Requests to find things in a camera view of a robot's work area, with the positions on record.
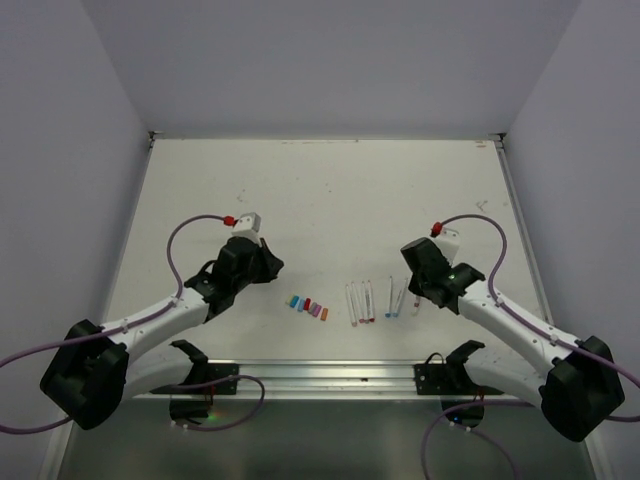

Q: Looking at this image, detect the blue capped white pen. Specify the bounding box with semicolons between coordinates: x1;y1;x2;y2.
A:
392;277;409;318

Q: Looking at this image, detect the red capped white pen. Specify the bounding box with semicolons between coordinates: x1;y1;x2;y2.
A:
363;281;375;323

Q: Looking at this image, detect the orange white pen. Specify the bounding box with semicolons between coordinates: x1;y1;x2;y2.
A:
345;284;358;327

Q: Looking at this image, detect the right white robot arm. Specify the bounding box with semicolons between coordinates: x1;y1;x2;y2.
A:
401;238;625;442

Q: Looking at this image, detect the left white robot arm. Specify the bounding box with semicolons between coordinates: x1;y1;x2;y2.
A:
40;237;284;430

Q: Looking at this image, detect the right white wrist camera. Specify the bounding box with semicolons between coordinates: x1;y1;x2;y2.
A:
432;227;461;264

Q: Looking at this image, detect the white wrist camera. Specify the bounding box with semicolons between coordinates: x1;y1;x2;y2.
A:
231;212;261;242
432;227;461;264

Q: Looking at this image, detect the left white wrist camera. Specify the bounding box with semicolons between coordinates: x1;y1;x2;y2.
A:
231;212;261;242

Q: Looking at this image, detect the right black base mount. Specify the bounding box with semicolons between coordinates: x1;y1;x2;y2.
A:
413;340;503;410

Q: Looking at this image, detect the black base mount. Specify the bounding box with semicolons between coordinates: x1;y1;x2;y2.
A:
154;339;241;426
413;340;503;410

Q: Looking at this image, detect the aluminium mounting rail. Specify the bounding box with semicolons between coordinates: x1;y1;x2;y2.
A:
134;357;591;401

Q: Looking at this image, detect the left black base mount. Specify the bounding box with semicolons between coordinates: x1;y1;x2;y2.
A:
154;339;241;426

